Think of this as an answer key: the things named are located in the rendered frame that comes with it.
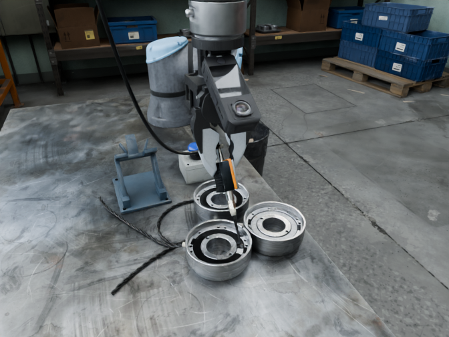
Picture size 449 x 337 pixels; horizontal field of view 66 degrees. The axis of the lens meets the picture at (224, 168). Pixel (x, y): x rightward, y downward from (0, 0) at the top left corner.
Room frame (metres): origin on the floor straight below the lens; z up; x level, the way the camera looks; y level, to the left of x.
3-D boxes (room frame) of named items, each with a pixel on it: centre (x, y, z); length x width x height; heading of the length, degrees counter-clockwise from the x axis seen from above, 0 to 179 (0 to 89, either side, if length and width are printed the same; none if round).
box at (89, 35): (3.80, 1.51, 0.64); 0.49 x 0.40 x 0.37; 115
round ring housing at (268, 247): (0.46, -0.08, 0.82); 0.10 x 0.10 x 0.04
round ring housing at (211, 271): (0.41, 0.01, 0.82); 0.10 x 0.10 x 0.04
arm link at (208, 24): (0.49, 0.01, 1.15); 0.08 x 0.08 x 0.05
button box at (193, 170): (0.68, 0.06, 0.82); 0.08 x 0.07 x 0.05; 20
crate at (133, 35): (4.01, 1.01, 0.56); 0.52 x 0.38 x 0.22; 107
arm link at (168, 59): (1.00, 0.15, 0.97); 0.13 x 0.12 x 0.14; 92
